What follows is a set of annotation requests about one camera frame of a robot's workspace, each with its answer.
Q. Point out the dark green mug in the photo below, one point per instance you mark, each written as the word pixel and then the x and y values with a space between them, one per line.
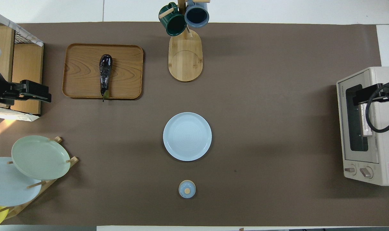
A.
pixel 175 24

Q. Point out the oven door with glass window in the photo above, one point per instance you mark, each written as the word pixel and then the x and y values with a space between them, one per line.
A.
pixel 342 128

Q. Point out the small blue lidded jar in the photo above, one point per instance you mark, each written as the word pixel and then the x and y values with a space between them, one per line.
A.
pixel 183 191

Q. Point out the wooden dish rack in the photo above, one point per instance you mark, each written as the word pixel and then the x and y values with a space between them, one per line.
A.
pixel 74 160

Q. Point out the pale green plate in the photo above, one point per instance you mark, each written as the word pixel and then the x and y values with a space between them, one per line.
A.
pixel 40 157

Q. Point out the pale blue rack plate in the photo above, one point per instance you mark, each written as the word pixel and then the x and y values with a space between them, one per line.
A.
pixel 5 189

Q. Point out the beige toaster oven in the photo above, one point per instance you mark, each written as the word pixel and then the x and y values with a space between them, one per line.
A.
pixel 388 150

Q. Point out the rectangular wooden tray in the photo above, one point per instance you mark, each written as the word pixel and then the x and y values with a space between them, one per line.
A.
pixel 82 70

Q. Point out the blue grey mug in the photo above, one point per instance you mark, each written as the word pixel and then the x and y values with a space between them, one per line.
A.
pixel 197 16

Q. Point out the wooden mug tree stand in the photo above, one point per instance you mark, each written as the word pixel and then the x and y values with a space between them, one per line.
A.
pixel 185 64

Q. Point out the dark purple eggplant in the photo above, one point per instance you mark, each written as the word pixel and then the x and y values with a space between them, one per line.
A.
pixel 105 69

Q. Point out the brown table mat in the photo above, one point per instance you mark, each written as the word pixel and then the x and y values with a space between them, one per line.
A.
pixel 262 96

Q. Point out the light blue round plate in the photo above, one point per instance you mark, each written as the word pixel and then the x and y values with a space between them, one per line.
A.
pixel 187 136

